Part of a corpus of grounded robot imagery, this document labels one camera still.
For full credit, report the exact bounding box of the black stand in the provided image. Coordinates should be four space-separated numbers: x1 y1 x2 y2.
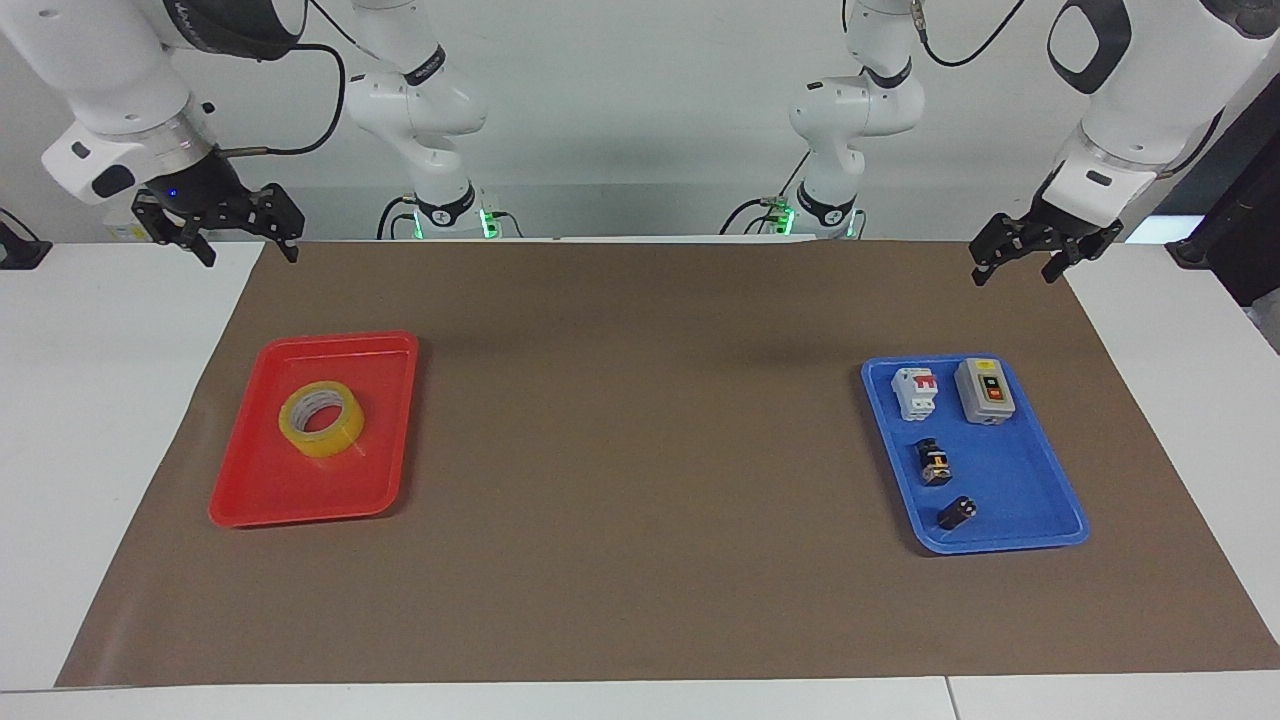
0 208 53 271
1164 70 1280 309

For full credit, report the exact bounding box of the red plastic tray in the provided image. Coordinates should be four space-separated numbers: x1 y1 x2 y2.
207 330 420 530

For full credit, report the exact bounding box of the yellowish clear tape roll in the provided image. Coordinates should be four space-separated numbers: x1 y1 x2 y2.
277 379 366 460

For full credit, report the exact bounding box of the black yellow small connector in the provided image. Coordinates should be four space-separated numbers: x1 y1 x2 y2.
916 437 954 487

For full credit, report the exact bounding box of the blue plastic tray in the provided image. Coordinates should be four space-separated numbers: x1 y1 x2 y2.
860 353 1091 556

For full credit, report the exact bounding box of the black cable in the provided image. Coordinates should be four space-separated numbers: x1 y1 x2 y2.
222 42 348 159
910 0 1031 70
376 193 419 242
719 150 813 237

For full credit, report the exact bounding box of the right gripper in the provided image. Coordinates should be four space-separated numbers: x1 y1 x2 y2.
131 147 307 268

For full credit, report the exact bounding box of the grey push-button switch box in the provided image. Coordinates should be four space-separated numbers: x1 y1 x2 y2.
953 357 1018 427

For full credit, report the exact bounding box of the white red circuit breaker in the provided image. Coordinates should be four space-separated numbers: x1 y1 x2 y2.
890 366 941 423

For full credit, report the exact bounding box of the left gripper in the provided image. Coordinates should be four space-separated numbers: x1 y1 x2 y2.
967 170 1126 289

